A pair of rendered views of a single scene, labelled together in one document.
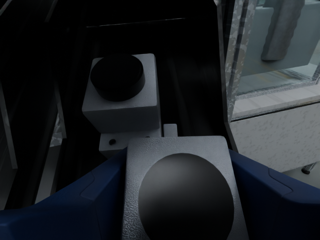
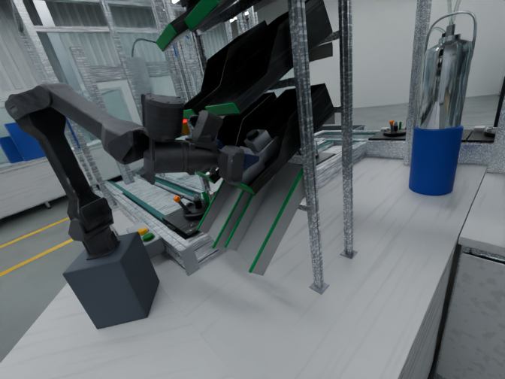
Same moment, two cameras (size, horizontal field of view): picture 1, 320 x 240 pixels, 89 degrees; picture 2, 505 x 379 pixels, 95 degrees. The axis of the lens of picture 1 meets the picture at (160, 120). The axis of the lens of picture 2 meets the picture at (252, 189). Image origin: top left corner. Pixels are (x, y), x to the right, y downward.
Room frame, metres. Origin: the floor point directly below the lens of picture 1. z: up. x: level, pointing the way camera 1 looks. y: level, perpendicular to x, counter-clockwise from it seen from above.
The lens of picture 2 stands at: (-0.17, -0.44, 1.38)
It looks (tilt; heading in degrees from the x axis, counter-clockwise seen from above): 22 degrees down; 62
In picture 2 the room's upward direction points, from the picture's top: 11 degrees counter-clockwise
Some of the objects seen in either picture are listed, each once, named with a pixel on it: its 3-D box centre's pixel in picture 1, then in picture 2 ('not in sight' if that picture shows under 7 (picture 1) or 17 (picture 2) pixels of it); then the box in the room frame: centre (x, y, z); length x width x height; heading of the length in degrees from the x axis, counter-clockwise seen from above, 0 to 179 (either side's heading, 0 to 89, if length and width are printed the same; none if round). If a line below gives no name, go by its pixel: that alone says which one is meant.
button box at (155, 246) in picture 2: not in sight; (145, 238); (-0.20, 0.48, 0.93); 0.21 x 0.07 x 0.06; 101
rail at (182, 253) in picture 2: not in sight; (146, 221); (-0.17, 0.68, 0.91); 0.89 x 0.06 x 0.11; 101
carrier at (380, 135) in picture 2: not in sight; (395, 127); (1.39, 0.41, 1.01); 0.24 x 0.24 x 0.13; 11
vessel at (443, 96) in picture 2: not in sight; (444, 74); (0.93, -0.01, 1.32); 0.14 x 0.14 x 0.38
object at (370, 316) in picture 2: not in sight; (276, 195); (0.46, 0.52, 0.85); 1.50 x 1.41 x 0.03; 101
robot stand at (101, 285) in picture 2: not in sight; (118, 278); (-0.30, 0.25, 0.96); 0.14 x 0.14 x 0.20; 65
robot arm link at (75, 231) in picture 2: not in sight; (92, 221); (-0.29, 0.25, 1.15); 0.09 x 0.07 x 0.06; 37
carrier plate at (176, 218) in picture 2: not in sight; (201, 213); (0.03, 0.43, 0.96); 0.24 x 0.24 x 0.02; 11
